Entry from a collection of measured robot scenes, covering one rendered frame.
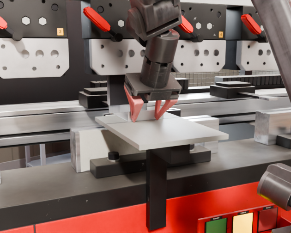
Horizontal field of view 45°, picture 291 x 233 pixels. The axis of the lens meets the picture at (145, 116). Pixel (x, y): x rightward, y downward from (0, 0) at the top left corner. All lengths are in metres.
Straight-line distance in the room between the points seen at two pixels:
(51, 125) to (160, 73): 0.48
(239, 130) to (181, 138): 0.79
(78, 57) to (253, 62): 0.64
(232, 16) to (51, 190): 0.64
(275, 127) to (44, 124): 0.67
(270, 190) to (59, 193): 0.40
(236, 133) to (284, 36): 0.80
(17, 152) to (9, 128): 2.50
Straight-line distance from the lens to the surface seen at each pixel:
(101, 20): 0.75
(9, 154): 3.52
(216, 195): 0.87
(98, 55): 0.78
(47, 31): 0.76
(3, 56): 0.75
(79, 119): 1.07
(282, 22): 0.68
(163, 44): 0.64
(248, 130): 1.36
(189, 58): 0.87
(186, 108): 1.21
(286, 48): 0.67
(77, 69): 1.33
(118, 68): 0.80
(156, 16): 0.61
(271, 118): 1.08
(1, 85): 1.30
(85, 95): 1.04
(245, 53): 0.97
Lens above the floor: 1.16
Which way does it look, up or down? 11 degrees down
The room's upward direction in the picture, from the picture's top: straight up
